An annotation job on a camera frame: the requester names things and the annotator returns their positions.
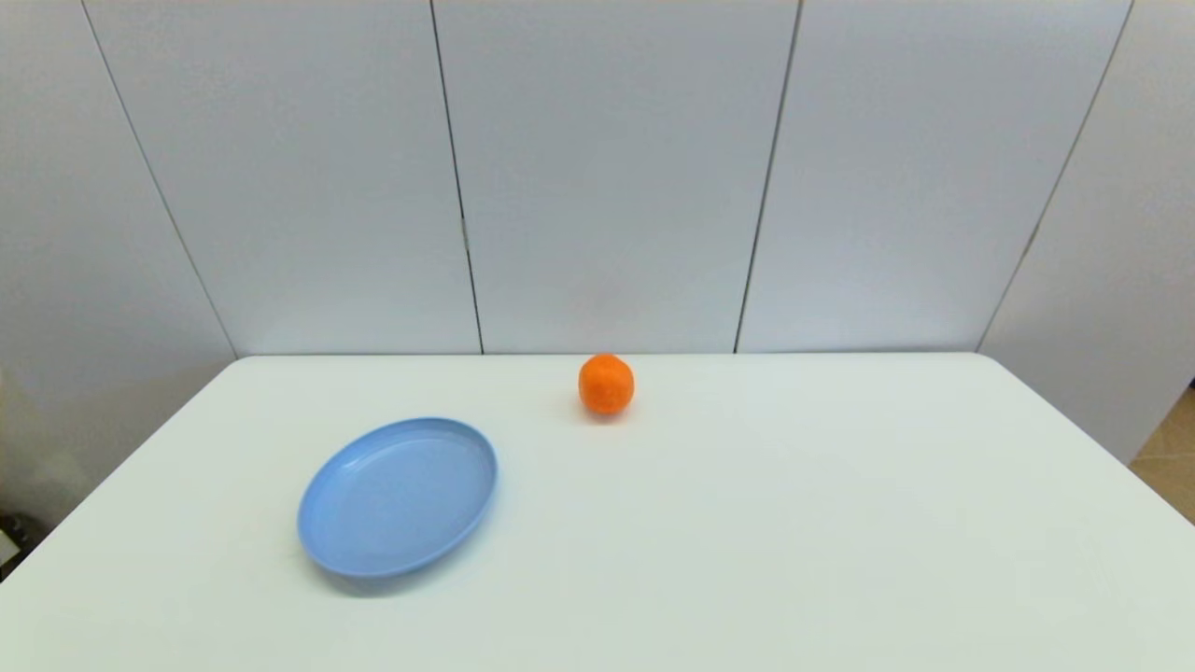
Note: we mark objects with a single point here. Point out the orange mandarin fruit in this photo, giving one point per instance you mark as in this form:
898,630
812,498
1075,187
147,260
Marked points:
606,384

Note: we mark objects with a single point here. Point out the dark object on floor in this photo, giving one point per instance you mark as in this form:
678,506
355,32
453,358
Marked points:
11,539

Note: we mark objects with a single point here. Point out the blue round plastic plate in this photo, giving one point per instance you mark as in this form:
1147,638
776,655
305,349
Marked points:
397,497

